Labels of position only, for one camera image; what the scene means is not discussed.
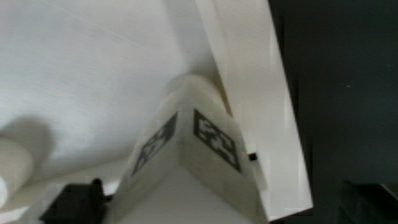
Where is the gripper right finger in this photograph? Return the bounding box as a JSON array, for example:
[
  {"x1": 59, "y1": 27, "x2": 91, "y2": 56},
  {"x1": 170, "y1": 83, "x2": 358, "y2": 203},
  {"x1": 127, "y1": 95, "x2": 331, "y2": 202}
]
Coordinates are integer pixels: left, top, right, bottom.
[{"x1": 338, "y1": 182, "x2": 398, "y2": 224}]

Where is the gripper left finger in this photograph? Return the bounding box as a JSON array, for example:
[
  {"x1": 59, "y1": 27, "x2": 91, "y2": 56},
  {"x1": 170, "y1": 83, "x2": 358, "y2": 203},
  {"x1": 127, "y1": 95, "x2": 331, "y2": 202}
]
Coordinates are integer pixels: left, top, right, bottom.
[{"x1": 24, "y1": 178, "x2": 111, "y2": 224}]

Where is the white square table top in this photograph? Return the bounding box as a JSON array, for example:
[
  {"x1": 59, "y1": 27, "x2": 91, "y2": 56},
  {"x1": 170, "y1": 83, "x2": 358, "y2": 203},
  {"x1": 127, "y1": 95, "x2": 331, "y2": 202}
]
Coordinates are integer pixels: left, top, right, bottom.
[{"x1": 0, "y1": 0, "x2": 314, "y2": 224}]

